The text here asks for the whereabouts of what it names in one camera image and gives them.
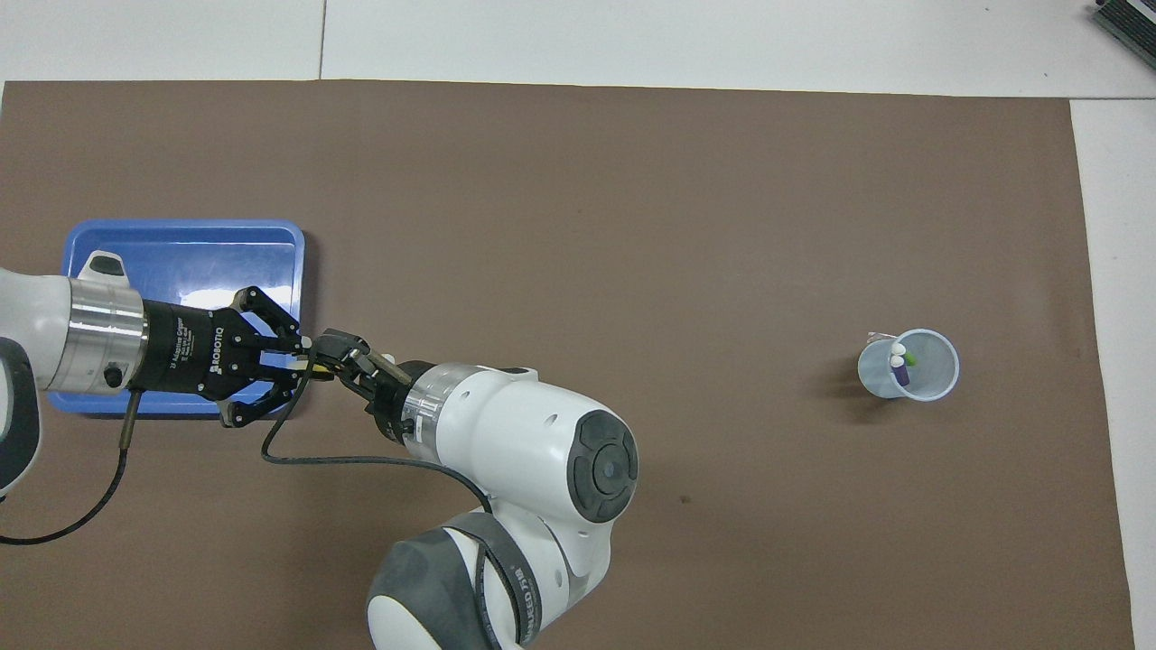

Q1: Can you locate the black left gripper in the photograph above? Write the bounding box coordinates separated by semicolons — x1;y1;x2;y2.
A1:
126;285;309;429

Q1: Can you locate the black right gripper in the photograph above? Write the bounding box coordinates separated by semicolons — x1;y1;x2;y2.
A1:
312;329;435;444

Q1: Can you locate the yellow pen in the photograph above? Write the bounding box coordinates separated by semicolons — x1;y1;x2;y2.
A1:
287;335;338;376

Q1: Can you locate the blue plastic tray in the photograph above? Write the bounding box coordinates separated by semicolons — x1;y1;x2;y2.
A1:
61;218;307;419

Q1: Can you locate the brown table mat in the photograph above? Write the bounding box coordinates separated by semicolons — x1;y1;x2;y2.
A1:
0;79;1137;650

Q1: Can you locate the translucent pale blue cup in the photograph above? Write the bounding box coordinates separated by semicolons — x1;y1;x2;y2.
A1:
857;328;961;404

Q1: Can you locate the grey ribbed device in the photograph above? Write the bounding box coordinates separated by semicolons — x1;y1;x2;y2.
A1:
1091;0;1156;71

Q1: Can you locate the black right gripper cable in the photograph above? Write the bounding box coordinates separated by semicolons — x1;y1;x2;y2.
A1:
261;347;545;650

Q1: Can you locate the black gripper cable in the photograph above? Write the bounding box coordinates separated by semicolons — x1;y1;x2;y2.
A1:
0;387;146;546
261;347;545;650

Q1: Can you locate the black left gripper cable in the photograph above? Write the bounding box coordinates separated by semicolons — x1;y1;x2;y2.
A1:
0;387;146;546

